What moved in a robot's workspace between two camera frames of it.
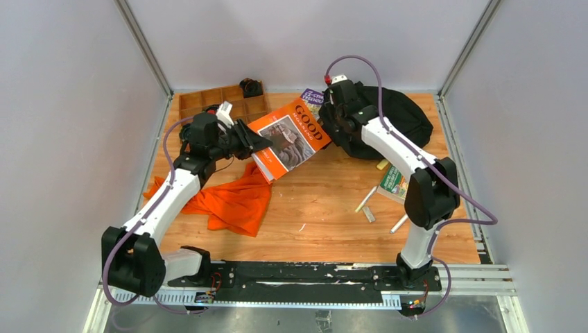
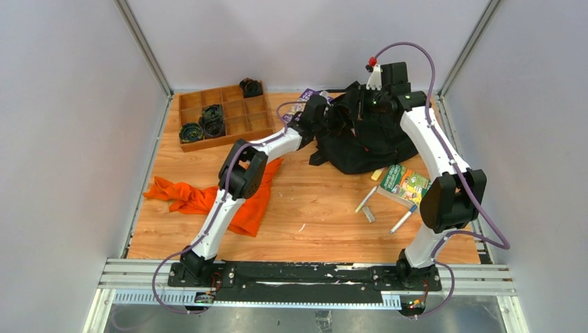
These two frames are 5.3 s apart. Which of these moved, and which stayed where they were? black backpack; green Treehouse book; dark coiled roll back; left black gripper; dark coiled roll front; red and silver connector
Moved: black backpack; left black gripper; red and silver connector
Stayed: dark coiled roll back; dark coiled roll front; green Treehouse book
